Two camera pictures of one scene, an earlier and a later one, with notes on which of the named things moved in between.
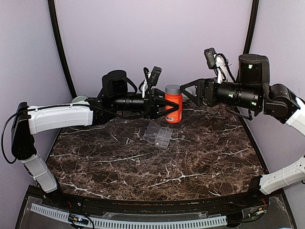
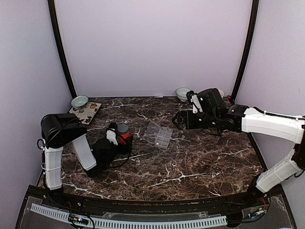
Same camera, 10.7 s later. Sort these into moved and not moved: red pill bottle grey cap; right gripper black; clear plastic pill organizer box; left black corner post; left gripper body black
Moved: right gripper black; left gripper body black; red pill bottle grey cap
Not moved: clear plastic pill organizer box; left black corner post
